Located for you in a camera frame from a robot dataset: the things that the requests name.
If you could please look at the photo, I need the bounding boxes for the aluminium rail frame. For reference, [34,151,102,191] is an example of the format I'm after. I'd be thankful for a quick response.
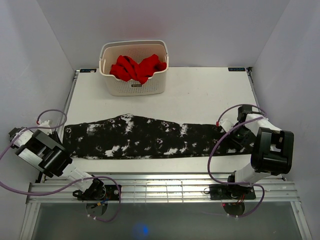
[26,174,300,204]

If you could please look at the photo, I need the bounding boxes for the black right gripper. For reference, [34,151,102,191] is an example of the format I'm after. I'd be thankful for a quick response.
[224,125,251,152]

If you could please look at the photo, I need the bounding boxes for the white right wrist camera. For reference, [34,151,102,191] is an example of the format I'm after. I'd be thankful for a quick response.
[215,118,234,132]

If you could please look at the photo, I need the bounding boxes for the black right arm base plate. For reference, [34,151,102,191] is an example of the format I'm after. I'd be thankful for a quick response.
[203,184,256,200]

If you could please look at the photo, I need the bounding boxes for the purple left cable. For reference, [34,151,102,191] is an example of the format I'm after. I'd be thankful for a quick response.
[0,109,123,223]

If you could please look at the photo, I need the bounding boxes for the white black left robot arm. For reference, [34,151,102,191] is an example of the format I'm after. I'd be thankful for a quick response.
[9,127,106,201]

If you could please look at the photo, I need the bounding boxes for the red crumpled garment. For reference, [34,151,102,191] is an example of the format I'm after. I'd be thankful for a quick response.
[109,54,167,85]

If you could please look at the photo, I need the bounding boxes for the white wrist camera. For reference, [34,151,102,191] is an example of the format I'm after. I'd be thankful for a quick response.
[36,119,52,130]
[215,118,234,132]

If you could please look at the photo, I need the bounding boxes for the cream perforated plastic basket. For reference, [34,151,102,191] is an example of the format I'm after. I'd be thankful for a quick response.
[99,39,169,97]

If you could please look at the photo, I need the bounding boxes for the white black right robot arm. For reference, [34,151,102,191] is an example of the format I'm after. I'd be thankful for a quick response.
[222,104,294,199]

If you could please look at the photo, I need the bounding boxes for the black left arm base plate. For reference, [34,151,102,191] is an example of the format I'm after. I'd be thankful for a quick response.
[72,184,122,201]

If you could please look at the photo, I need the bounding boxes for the black white patterned trousers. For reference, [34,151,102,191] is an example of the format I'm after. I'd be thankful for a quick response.
[62,112,255,160]

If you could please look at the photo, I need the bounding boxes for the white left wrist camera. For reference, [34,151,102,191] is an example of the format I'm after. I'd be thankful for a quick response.
[36,119,52,130]

